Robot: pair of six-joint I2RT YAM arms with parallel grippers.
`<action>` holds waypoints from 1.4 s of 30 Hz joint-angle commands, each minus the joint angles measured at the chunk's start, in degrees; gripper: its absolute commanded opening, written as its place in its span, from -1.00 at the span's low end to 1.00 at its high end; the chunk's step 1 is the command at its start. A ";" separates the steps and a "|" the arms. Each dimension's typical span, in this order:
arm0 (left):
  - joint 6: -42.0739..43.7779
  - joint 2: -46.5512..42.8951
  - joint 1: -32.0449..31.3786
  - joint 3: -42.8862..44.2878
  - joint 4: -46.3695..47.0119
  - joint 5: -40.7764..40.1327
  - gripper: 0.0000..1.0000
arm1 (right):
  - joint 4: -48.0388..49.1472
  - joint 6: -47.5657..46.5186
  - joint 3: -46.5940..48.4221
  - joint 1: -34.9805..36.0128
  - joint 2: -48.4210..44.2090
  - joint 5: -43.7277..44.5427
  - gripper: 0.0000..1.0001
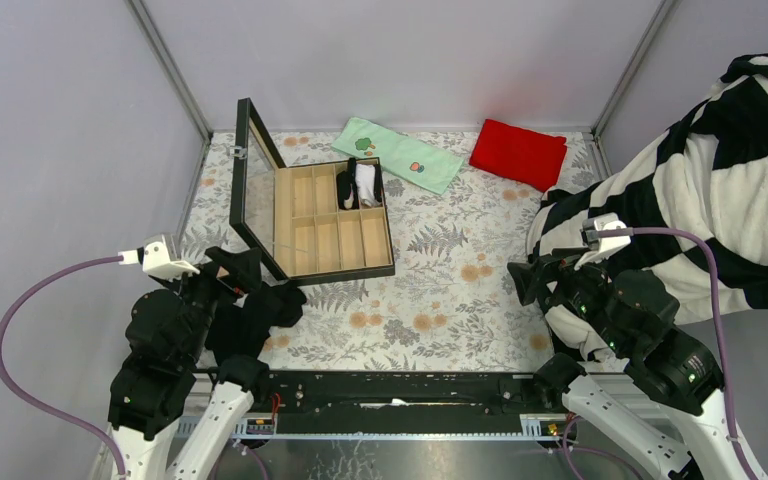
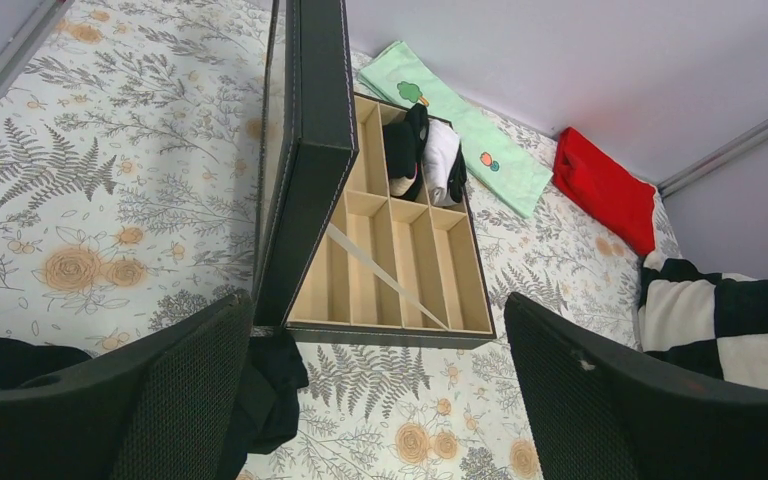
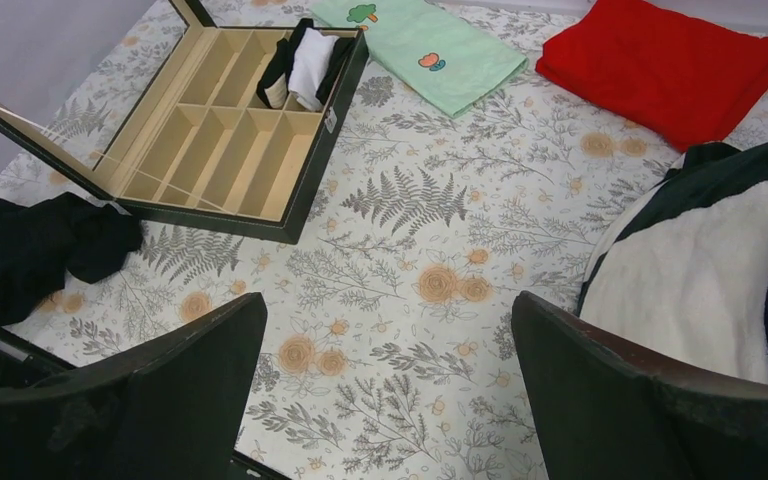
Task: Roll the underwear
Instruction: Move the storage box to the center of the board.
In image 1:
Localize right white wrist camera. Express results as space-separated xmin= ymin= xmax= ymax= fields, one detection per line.
xmin=574 ymin=213 xmax=632 ymax=270

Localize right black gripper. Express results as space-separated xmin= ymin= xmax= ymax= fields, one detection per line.
xmin=504 ymin=241 xmax=630 ymax=351

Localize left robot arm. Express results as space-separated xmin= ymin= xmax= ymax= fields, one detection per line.
xmin=108 ymin=241 xmax=271 ymax=479

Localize black wooden compartment box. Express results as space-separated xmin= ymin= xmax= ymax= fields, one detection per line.
xmin=229 ymin=98 xmax=396 ymax=285

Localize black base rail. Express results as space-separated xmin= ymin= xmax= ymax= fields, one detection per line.
xmin=250 ymin=370 xmax=567 ymax=436

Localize white rolled cloth in box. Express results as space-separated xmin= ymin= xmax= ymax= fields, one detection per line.
xmin=355 ymin=164 xmax=383 ymax=207

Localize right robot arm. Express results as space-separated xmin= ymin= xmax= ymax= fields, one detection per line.
xmin=507 ymin=249 xmax=767 ymax=479

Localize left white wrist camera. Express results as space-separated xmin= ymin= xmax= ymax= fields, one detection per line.
xmin=118 ymin=233 xmax=200 ymax=280

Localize black white checkered blanket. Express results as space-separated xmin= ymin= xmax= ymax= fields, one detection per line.
xmin=525 ymin=53 xmax=768 ymax=325

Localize black underwear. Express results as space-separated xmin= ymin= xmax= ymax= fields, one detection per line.
xmin=205 ymin=282 xmax=307 ymax=366

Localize red folded cloth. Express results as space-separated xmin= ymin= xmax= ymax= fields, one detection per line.
xmin=469 ymin=119 xmax=568 ymax=192

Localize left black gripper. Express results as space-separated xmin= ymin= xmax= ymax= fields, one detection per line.
xmin=159 ymin=245 xmax=263 ymax=364

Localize black rolled sock in box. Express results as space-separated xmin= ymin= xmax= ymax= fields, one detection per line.
xmin=335 ymin=158 xmax=359 ymax=210

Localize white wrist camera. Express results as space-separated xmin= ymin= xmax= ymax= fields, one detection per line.
xmin=118 ymin=233 xmax=200 ymax=280
xmin=574 ymin=213 xmax=632 ymax=270

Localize light green printed cloth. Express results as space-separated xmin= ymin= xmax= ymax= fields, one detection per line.
xmin=332 ymin=117 xmax=464 ymax=195

